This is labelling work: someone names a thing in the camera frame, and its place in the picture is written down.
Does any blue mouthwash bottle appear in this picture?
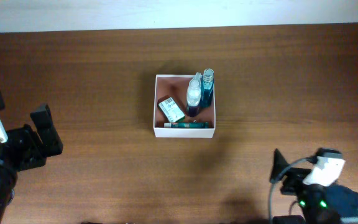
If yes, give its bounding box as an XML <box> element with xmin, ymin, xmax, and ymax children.
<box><xmin>200</xmin><ymin>68</ymin><xmax>214</xmax><ymax>108</ymax></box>

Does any green red toothpaste tube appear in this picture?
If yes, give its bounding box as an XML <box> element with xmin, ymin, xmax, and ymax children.
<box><xmin>163</xmin><ymin>122</ymin><xmax>208</xmax><ymax>129</ymax></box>

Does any green white soap box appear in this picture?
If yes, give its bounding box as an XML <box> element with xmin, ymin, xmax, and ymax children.
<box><xmin>158</xmin><ymin>97</ymin><xmax>185</xmax><ymax>123</ymax></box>

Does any clear purple soap pump bottle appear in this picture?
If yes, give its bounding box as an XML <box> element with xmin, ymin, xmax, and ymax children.
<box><xmin>186</xmin><ymin>72</ymin><xmax>201</xmax><ymax>117</ymax></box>

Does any white cardboard box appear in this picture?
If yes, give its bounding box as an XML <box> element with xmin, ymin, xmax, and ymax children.
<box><xmin>153</xmin><ymin>75</ymin><xmax>216</xmax><ymax>138</ymax></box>

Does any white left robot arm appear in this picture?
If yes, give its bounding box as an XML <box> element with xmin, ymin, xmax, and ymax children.
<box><xmin>0</xmin><ymin>104</ymin><xmax>63</xmax><ymax>223</ymax></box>

